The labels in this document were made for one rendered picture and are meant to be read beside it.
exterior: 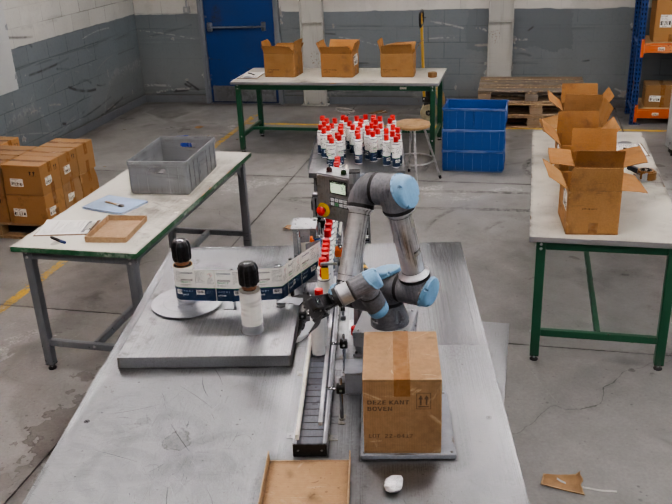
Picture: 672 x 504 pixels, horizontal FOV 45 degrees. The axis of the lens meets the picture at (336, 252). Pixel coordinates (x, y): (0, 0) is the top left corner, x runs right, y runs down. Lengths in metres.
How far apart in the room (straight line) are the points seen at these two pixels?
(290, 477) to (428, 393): 0.49
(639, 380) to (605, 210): 0.96
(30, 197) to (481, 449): 5.02
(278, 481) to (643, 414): 2.40
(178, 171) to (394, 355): 2.86
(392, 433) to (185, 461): 0.67
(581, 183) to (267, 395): 2.16
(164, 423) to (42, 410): 1.89
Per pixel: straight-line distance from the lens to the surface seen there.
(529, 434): 4.19
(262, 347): 3.15
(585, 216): 4.45
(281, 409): 2.87
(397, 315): 3.09
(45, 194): 6.90
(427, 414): 2.53
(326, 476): 2.56
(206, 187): 5.29
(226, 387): 3.02
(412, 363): 2.54
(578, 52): 10.60
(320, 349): 3.04
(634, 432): 4.32
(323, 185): 3.18
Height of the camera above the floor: 2.43
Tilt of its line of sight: 23 degrees down
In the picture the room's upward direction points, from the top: 3 degrees counter-clockwise
